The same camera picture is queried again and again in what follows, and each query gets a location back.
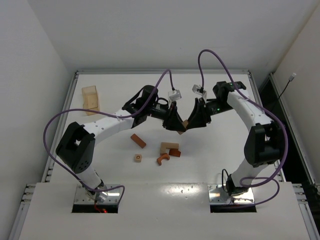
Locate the light tan wood block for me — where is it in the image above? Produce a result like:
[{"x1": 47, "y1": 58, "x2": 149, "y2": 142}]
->
[{"x1": 182, "y1": 119, "x2": 189, "y2": 129}]

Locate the clear plastic block box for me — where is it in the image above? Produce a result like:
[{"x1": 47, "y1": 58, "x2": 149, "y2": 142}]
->
[{"x1": 81, "y1": 85, "x2": 100, "y2": 111}]

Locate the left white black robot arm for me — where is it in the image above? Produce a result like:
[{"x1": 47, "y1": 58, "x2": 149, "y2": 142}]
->
[{"x1": 55, "y1": 85, "x2": 186, "y2": 194}]

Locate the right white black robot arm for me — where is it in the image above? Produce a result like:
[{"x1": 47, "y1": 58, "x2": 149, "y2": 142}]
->
[{"x1": 186, "y1": 81, "x2": 285, "y2": 196}]

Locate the long light wood block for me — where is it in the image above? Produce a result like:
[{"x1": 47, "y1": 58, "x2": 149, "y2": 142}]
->
[{"x1": 160, "y1": 142, "x2": 179, "y2": 150}]

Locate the red-brown wedge block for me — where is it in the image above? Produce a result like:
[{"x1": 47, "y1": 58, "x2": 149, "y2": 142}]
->
[{"x1": 168, "y1": 148, "x2": 181, "y2": 158}]

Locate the orange arch wood block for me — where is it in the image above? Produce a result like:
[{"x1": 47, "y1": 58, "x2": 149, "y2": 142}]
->
[{"x1": 156, "y1": 153, "x2": 170, "y2": 166}]

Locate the long red-brown wood block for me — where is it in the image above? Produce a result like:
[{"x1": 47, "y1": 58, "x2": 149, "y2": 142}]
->
[{"x1": 130, "y1": 134, "x2": 147, "y2": 149}]

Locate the small light wood cube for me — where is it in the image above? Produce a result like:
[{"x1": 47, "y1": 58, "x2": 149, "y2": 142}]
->
[{"x1": 160, "y1": 147, "x2": 167, "y2": 155}]

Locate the letter Q wood cube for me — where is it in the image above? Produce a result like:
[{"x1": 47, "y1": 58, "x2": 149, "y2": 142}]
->
[{"x1": 134, "y1": 154, "x2": 142, "y2": 163}]

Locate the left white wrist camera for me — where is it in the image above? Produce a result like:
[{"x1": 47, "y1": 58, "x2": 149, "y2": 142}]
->
[{"x1": 168, "y1": 89, "x2": 182, "y2": 102}]

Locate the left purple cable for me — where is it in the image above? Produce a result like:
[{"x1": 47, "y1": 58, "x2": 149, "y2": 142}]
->
[{"x1": 43, "y1": 69, "x2": 176, "y2": 200}]

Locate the purple cable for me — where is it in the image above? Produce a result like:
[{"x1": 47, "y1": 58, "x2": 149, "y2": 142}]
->
[
  {"x1": 197, "y1": 49, "x2": 289, "y2": 206},
  {"x1": 43, "y1": 69, "x2": 176, "y2": 200}
]

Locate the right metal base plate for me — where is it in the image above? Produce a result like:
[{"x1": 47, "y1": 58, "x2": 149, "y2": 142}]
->
[{"x1": 207, "y1": 184, "x2": 255, "y2": 206}]

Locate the metal base plate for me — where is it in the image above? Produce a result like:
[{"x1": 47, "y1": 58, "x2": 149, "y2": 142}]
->
[
  {"x1": 73, "y1": 184, "x2": 123, "y2": 206},
  {"x1": 207, "y1": 184, "x2": 255, "y2": 206}
]

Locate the black wall cable white plug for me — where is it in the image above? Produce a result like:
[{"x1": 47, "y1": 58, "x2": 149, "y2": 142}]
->
[{"x1": 270, "y1": 72, "x2": 297, "y2": 113}]

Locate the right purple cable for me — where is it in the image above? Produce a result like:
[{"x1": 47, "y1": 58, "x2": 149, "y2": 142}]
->
[{"x1": 197, "y1": 49, "x2": 289, "y2": 206}]

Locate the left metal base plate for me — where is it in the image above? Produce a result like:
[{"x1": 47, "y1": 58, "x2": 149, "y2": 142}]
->
[{"x1": 73, "y1": 184, "x2": 123, "y2": 206}]

